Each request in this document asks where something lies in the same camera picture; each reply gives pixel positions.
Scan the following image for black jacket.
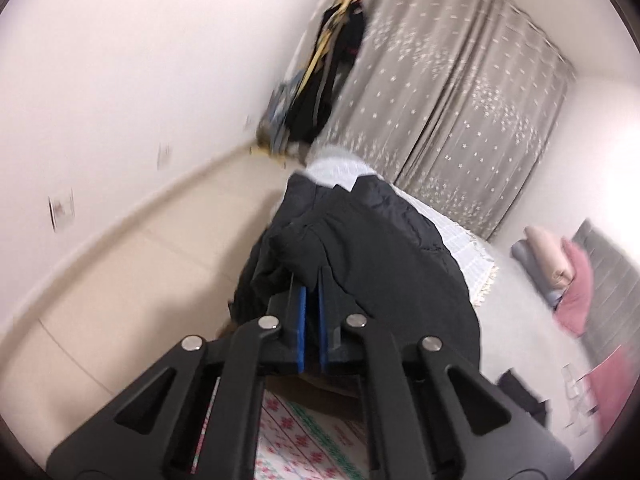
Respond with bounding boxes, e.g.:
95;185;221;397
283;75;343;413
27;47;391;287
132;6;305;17
229;172;480;366

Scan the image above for hanging clothes on rack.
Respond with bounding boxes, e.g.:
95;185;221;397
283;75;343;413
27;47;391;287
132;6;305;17
284;0;367;145

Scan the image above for patterned knit blanket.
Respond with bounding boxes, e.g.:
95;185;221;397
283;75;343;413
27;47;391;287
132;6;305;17
254;391;369;479

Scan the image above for white fringed throw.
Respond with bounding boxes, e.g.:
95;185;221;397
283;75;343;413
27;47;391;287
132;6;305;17
303;145;498;308

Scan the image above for blue-grey folded blanket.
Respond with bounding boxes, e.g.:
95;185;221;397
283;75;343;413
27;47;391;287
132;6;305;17
511;240;564;310

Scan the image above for beige folded blanket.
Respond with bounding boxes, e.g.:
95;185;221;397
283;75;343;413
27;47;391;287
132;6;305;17
524;226;575;289

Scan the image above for pink pillow near curtain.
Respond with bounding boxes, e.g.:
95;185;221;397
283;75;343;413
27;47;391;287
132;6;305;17
554;238;594;337

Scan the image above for grey star curtain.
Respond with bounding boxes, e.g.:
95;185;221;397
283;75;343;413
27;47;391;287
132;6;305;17
316;0;575;240

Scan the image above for grey padded headboard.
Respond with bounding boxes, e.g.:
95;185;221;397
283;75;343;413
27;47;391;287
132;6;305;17
572;219;640;379

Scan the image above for pink pillow far side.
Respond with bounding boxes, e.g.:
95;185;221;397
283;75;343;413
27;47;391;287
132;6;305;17
587;346;637;436

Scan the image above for white wall socket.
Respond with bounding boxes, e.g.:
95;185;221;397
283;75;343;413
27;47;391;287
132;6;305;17
48;188;75;232

